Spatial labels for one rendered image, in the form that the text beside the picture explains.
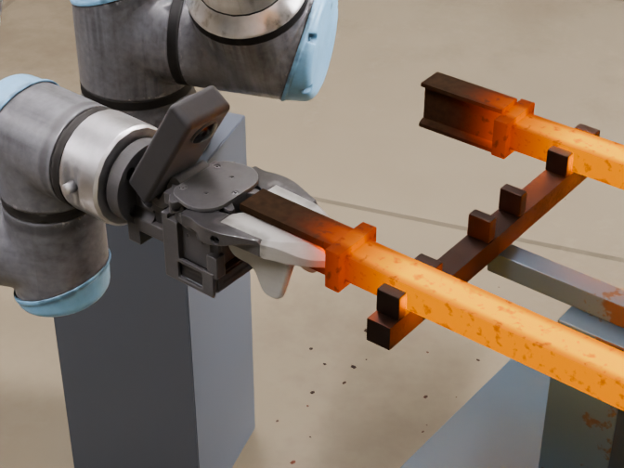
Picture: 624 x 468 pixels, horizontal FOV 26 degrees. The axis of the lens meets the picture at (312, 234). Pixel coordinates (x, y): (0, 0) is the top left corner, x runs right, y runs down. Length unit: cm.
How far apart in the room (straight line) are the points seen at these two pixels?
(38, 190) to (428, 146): 192
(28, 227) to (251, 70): 54
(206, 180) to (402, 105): 213
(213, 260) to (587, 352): 31
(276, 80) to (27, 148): 57
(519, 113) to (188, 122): 30
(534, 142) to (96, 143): 36
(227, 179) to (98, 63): 71
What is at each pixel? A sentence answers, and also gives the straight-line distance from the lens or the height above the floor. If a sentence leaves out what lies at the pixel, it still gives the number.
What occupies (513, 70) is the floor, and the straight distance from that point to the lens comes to 337.
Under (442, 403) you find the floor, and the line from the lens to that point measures 234.
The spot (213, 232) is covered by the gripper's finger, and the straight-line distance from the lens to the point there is 102.
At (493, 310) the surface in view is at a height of 98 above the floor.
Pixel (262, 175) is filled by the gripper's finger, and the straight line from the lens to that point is 108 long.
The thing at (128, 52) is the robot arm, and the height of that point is 77.
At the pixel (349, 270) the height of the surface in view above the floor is 97.
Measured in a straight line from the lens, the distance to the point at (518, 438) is 124.
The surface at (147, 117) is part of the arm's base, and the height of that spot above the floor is 67.
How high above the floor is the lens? 155
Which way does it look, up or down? 35 degrees down
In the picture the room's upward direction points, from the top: straight up
